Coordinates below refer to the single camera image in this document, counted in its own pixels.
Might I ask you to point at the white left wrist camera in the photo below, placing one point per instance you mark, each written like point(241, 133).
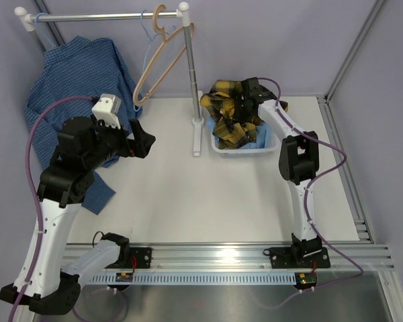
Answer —
point(106, 109)

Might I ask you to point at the wooden hanger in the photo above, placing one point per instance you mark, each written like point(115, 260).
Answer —
point(161, 53)

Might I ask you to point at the blue checkered shirt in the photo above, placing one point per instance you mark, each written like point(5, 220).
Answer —
point(74, 76)

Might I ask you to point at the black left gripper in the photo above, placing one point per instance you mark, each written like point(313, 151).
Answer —
point(139, 147)

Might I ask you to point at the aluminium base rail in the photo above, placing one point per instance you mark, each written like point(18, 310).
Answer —
point(249, 256)

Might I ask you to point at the white clothes rack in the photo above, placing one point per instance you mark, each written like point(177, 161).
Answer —
point(27, 20)

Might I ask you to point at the light blue shirt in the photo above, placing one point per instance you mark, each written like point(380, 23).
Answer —
point(264, 138)

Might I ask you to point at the yellow plaid shirt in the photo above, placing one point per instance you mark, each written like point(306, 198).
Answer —
point(220, 103)

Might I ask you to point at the aluminium frame post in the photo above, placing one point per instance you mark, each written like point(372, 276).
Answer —
point(329, 112)

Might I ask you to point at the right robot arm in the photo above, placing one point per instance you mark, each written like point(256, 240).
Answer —
point(298, 164)

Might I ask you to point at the white plastic basket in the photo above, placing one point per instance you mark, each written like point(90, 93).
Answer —
point(244, 153)

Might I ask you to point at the white slotted cable duct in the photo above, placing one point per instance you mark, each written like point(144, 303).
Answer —
point(194, 278)

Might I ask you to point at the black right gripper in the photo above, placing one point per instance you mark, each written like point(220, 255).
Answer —
point(240, 119)

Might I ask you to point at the blue wire hanger left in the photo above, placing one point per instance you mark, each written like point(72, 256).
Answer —
point(44, 34)

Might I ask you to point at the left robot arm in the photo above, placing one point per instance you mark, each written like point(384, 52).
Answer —
point(46, 286)

